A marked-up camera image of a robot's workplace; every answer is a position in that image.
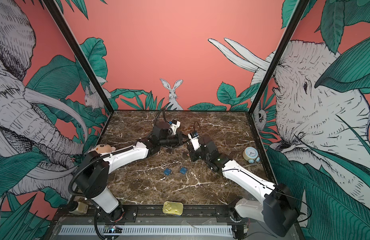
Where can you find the yellow tin can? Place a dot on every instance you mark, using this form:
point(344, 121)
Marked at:
point(173, 208)

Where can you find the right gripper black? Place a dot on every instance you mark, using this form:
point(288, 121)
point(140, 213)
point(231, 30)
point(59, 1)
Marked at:
point(194, 153)

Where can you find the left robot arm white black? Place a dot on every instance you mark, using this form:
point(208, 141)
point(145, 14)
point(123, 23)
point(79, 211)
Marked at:
point(91, 179)

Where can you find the small alarm clock teal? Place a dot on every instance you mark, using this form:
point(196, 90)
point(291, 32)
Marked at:
point(251, 155)

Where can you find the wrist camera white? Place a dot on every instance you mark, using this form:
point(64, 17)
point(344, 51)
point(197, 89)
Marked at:
point(174, 125)
point(194, 139)

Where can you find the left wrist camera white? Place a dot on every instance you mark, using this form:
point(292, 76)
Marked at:
point(174, 125)

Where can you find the left black frame post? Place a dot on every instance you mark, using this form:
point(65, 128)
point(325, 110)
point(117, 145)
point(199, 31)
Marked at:
point(60, 21)

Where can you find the blue padlock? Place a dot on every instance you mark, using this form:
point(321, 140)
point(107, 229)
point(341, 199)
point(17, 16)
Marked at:
point(167, 171)
point(183, 170)

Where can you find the black mounting rail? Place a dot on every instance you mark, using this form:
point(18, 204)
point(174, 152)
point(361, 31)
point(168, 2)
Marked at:
point(243, 212)

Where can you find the white vented strip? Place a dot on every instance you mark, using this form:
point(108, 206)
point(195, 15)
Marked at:
point(147, 230)

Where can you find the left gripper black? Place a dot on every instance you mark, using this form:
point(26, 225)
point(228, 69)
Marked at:
point(179, 141)

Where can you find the small circuit board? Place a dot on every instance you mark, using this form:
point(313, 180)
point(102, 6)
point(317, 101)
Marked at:
point(112, 230)

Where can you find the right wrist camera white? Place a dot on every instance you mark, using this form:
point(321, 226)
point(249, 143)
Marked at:
point(194, 139)

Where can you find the right black frame post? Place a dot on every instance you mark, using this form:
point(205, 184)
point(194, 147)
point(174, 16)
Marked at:
point(290, 29)

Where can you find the plush doll toy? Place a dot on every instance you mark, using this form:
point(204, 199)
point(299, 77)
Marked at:
point(101, 151)

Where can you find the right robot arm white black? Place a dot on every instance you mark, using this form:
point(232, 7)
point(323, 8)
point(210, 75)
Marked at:
point(275, 205)

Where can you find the black frame post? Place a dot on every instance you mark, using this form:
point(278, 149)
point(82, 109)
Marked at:
point(60, 21)
point(290, 29)

